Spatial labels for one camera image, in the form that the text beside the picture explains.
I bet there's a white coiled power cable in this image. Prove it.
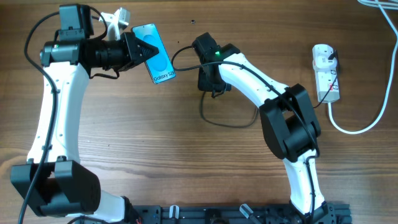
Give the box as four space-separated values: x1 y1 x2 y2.
327 0 398 135

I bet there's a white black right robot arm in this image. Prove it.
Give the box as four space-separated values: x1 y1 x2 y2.
192 32 325 223

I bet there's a black USB charging cable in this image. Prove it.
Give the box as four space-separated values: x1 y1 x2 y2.
198 49 338 129

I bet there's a white charger adapter plug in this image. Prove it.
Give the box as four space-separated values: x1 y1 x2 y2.
313 55 337 72

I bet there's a smartphone with cyan screen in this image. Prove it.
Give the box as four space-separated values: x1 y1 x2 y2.
131 23 175 84

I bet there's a white power extension socket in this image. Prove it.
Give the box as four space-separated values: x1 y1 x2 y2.
312 44 340 103

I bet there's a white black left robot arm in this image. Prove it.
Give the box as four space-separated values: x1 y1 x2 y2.
11 4 159 223

